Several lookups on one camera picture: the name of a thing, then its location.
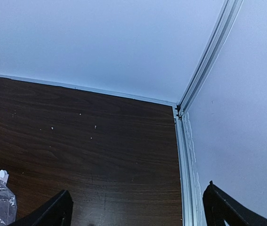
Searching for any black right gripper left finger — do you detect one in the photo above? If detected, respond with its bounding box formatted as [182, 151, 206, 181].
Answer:
[9, 190, 73, 226]

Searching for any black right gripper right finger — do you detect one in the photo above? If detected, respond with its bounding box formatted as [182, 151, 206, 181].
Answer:
[202, 181, 267, 226]

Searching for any right side aluminium rail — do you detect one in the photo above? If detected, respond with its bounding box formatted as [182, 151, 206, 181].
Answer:
[173, 107, 203, 226]

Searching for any right rear aluminium post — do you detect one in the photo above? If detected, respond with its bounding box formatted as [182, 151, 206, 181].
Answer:
[177, 0, 243, 116]

